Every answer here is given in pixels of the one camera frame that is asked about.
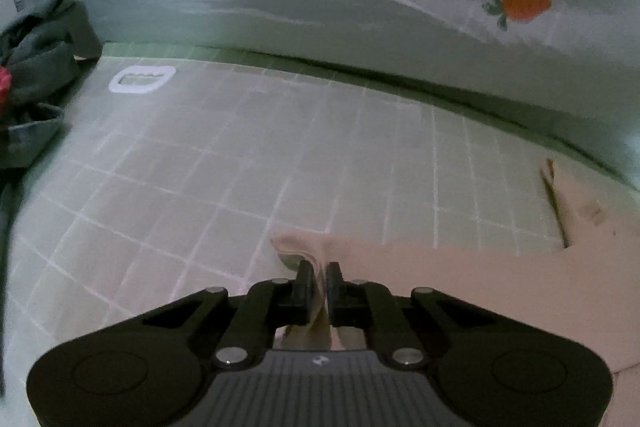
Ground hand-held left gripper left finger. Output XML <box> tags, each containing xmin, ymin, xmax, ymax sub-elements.
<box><xmin>142</xmin><ymin>259</ymin><xmax>321</xmax><ymax>368</ymax></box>

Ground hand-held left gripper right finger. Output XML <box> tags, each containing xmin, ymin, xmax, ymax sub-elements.
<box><xmin>326</xmin><ymin>261</ymin><xmax>501</xmax><ymax>370</ymax></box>

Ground beige long-sleeved shirt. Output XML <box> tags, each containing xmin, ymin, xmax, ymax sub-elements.
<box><xmin>270</xmin><ymin>157</ymin><xmax>640</xmax><ymax>427</ymax></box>

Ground green grid bedsheet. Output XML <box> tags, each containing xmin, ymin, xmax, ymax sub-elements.
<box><xmin>97</xmin><ymin>43</ymin><xmax>636</xmax><ymax>253</ymax></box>

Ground blue denim jeans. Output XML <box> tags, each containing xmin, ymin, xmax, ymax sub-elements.
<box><xmin>0</xmin><ymin>102</ymin><xmax>66</xmax><ymax>170</ymax></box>

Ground dark grey-green garment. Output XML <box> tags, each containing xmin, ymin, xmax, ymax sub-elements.
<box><xmin>0</xmin><ymin>0</ymin><xmax>103</xmax><ymax>108</ymax></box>

